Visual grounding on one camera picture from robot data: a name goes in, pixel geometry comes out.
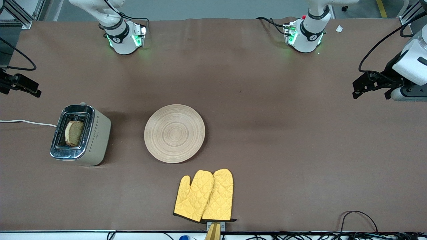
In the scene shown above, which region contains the brown bread toast slice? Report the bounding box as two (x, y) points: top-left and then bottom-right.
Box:
(64, 121), (84, 147)

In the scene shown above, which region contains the round wooden plate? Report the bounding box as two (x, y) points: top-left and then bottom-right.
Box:
(144, 104), (206, 164)

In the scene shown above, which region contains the chrome and cream toaster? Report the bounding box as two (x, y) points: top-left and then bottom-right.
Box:
(50, 102), (111, 166)

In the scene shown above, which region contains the brown table cover mat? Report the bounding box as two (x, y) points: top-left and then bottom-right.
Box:
(0, 17), (427, 233)

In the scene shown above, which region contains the yellow quilted oven mitt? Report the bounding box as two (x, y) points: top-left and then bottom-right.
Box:
(173, 170), (215, 223)
(202, 169), (237, 222)

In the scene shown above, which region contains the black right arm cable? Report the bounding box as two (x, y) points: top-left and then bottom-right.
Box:
(0, 37), (36, 71)

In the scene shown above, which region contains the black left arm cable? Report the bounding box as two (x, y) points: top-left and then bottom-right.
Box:
(359, 13), (427, 80)

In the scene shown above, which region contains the white toaster power cable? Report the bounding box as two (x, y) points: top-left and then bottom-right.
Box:
(0, 119), (57, 127)

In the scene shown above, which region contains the aluminium frame profile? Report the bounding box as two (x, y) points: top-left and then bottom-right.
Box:
(0, 0), (45, 30)

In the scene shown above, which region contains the black arm base cable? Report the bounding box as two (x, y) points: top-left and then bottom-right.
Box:
(119, 13), (149, 24)
(256, 17), (288, 35)

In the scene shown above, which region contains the black looped cable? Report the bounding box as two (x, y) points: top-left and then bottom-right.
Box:
(340, 211), (378, 234)

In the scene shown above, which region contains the wooden clamp with metal bracket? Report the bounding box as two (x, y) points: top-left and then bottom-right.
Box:
(204, 221), (226, 240)

